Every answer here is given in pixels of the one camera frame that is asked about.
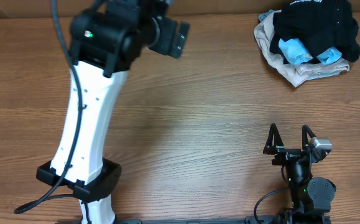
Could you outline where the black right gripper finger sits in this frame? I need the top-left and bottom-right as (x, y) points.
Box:
(302, 124), (316, 147)
(263, 123), (284, 155)

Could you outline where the black t-shirt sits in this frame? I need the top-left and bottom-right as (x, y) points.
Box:
(273, 0), (360, 62)

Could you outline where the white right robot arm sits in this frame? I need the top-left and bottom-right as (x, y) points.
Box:
(253, 123), (336, 224)

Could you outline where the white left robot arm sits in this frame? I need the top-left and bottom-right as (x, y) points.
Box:
(36, 0), (190, 223)

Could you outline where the beige folded garment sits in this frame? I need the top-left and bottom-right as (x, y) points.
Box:
(254, 10), (350, 88)

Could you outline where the teal garment in pile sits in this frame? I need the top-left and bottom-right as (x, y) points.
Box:
(258, 9), (275, 22)

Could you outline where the light blue printed t-shirt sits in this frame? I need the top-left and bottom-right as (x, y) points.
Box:
(279, 39), (342, 65)

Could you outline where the brown cardboard backboard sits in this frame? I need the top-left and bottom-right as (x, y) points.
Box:
(0, 0), (360, 19)

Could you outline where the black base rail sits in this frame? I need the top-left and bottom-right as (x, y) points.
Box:
(56, 215), (332, 224)

